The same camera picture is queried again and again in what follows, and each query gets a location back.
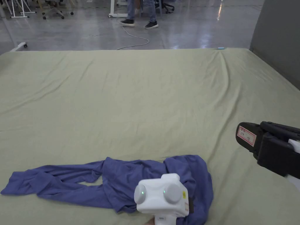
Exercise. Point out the bed with pale green sheet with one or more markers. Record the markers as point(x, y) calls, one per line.
point(140, 93)

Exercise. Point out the dark blue shirt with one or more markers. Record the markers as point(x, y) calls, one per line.
point(121, 178)

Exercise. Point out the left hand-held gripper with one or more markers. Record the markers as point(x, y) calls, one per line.
point(159, 199)

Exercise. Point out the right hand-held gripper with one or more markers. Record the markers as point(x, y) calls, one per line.
point(276, 154)

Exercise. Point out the white desk with castor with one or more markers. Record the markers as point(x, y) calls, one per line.
point(117, 9)

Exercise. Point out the person's left hand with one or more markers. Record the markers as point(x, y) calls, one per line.
point(150, 222)

